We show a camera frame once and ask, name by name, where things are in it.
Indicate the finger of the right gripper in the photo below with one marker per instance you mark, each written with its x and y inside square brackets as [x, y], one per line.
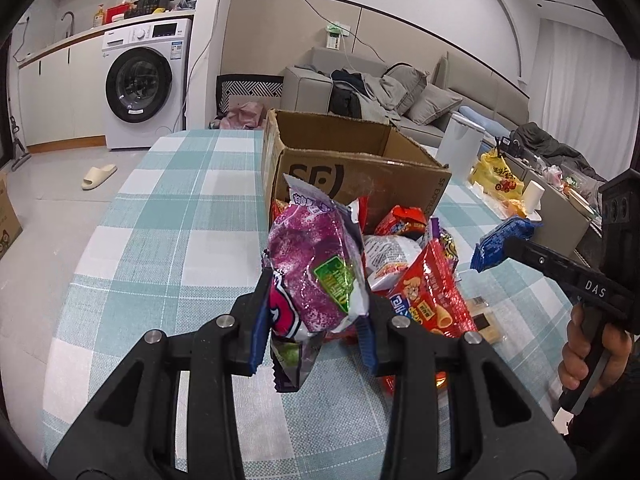
[524, 251]

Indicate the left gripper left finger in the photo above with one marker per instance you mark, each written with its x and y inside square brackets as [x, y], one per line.
[167, 410]

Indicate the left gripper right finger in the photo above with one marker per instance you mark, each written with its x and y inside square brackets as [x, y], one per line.
[458, 412]

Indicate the blue cookie packet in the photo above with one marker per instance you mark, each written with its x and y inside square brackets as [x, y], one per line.
[489, 251]

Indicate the purple striped snack bag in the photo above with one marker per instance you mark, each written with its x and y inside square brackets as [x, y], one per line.
[434, 231]

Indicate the red cone snack bag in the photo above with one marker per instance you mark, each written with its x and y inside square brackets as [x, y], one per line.
[427, 294]

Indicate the red oreo packet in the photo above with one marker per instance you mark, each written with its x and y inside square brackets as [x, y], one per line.
[403, 221]

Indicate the white red snack bag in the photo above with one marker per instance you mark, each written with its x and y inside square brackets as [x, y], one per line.
[387, 258]

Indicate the right hand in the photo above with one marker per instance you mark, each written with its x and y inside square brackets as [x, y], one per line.
[573, 369]

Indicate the yellow plastic bag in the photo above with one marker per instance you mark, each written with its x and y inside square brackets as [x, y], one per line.
[496, 178]

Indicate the white trash bin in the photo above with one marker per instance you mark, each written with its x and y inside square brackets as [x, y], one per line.
[459, 146]

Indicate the grey sofa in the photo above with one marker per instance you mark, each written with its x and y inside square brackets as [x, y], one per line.
[488, 99]

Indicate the grey cushion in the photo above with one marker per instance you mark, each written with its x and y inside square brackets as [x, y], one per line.
[412, 79]
[433, 102]

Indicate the brown SF cardboard box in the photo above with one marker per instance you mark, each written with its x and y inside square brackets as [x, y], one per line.
[348, 158]

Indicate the teal checked tablecloth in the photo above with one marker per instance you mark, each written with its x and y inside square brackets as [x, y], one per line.
[182, 240]

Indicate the small cardboard box on floor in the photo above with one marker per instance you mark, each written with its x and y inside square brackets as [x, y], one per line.
[10, 226]

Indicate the clothes pile on sofa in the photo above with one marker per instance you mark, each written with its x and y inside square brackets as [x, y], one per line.
[365, 97]

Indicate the beige slipper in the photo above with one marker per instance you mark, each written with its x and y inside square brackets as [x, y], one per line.
[96, 176]

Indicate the pink cloth pile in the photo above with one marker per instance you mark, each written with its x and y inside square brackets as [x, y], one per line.
[247, 116]

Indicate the white kitchen cabinet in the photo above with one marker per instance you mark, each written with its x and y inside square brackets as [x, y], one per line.
[62, 94]

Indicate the black patterned basket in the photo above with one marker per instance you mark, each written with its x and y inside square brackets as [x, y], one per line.
[233, 90]

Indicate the white washing machine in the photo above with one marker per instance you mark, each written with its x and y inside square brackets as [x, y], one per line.
[145, 67]

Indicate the black rice cooker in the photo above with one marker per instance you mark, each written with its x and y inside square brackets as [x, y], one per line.
[143, 7]

